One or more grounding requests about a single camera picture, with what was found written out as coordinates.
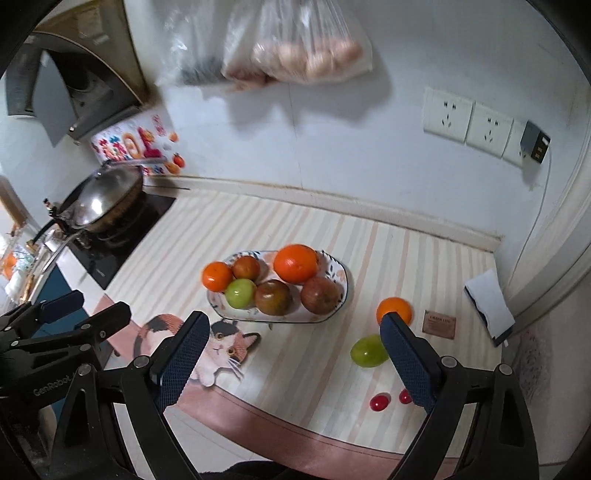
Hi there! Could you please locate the small tangerine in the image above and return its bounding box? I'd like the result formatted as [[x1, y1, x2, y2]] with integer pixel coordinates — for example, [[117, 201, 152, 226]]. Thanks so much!
[[201, 261, 233, 292]]

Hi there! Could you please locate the green fruit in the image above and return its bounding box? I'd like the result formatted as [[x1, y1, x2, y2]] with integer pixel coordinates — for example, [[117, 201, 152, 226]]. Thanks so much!
[[349, 334, 390, 368], [224, 278, 256, 310]]

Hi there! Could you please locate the brownish red apple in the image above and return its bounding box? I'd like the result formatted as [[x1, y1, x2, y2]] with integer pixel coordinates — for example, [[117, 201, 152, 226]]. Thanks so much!
[[254, 280, 294, 316]]

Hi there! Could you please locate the dark red apple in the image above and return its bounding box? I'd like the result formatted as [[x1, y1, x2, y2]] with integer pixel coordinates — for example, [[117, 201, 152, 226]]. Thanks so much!
[[301, 277, 341, 315]]

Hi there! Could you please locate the black gas stove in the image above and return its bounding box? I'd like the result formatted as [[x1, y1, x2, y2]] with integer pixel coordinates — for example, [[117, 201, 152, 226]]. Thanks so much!
[[69, 192, 175, 290]]

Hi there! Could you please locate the red cherry tomato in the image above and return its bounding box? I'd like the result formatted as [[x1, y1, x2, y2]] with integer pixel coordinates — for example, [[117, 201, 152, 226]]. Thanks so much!
[[370, 393, 392, 412], [399, 389, 413, 405]]

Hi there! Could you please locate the steel wok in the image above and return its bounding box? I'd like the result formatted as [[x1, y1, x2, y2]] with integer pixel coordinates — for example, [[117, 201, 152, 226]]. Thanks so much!
[[31, 157, 167, 244]]

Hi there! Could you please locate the small dark orange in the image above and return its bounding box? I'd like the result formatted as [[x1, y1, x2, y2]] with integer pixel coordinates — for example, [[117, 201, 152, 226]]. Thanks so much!
[[231, 255, 260, 282]]

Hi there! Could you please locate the striped cat table mat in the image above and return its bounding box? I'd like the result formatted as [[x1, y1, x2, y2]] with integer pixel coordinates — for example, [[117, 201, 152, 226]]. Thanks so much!
[[106, 191, 501, 479]]

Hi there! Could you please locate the large orange on plate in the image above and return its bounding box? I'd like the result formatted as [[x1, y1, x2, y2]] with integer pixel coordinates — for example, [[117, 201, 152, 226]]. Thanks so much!
[[273, 244, 320, 284]]

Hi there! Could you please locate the floral ceramic plate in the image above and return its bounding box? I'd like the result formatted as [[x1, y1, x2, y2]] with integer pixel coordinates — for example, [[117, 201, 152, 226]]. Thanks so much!
[[206, 250, 349, 324]]

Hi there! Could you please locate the range hood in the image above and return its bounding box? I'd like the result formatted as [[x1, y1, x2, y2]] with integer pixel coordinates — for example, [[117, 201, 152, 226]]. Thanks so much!
[[5, 1, 149, 146]]

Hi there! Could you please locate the clear plastic bag left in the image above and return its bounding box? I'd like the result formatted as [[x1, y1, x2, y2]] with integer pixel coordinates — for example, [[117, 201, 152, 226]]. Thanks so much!
[[154, 0, 235, 87]]

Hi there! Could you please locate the black plug adapter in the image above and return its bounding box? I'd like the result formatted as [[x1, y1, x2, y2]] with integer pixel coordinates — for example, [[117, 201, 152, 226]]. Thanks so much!
[[520, 120, 551, 164]]

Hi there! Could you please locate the plastic bag with eggs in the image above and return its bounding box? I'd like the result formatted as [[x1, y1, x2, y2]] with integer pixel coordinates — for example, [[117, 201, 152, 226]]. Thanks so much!
[[221, 1, 373, 88]]

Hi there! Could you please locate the colourful wall sticker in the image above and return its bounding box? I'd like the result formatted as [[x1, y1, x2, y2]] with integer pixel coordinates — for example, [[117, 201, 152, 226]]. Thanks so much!
[[90, 108, 186, 176]]

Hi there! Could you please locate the white wall socket right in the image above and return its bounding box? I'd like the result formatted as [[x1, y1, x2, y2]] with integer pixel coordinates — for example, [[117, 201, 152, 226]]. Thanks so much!
[[466, 102, 514, 158]]

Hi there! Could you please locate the white wall socket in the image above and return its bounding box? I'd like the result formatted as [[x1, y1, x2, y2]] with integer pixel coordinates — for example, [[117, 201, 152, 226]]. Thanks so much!
[[423, 87, 474, 143], [466, 102, 514, 158]]

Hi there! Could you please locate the white wall socket left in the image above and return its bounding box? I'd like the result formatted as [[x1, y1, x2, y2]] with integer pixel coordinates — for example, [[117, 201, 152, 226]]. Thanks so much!
[[423, 87, 474, 143]]

